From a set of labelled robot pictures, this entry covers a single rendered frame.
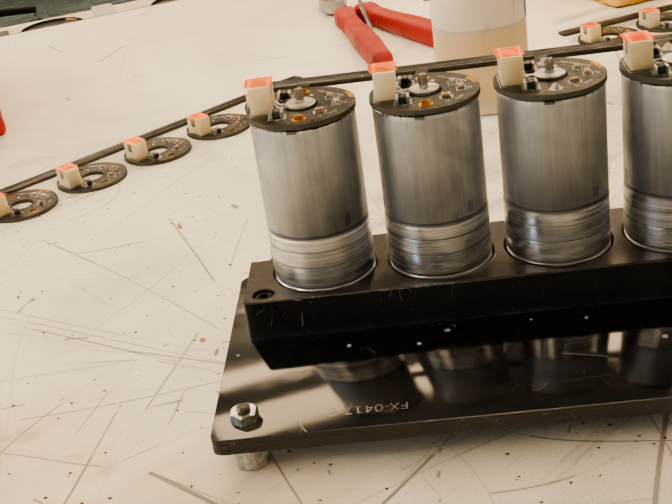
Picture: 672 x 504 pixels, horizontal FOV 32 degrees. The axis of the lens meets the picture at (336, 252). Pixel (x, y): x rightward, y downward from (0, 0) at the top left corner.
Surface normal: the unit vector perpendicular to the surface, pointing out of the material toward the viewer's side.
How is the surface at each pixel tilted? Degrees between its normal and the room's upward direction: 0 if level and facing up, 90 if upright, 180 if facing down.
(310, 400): 0
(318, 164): 90
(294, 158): 90
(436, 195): 90
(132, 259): 0
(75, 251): 0
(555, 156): 90
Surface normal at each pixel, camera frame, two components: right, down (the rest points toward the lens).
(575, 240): 0.19, 0.41
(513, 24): 0.52, 0.32
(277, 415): -0.13, -0.89
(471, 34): -0.16, 0.46
